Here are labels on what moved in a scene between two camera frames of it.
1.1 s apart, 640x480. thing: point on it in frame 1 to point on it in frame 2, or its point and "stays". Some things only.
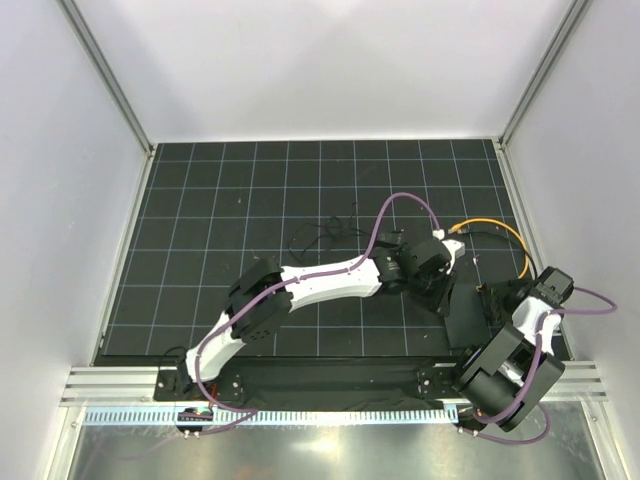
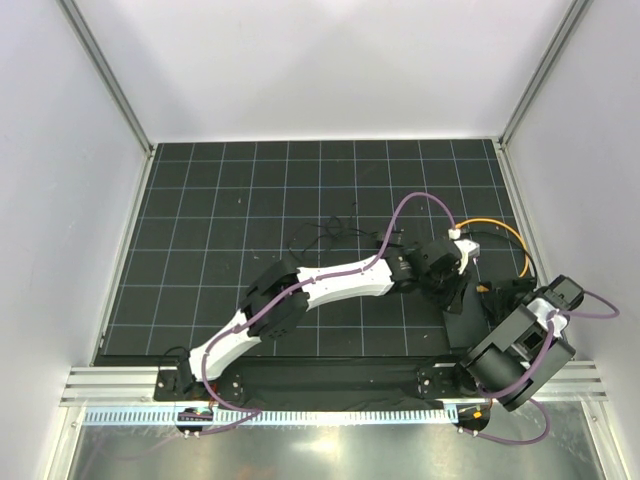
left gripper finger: x=436 y=295 to x=455 y=299
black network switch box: x=466 y=315 stays
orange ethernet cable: x=456 y=228 stays
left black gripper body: x=420 y=281 stays
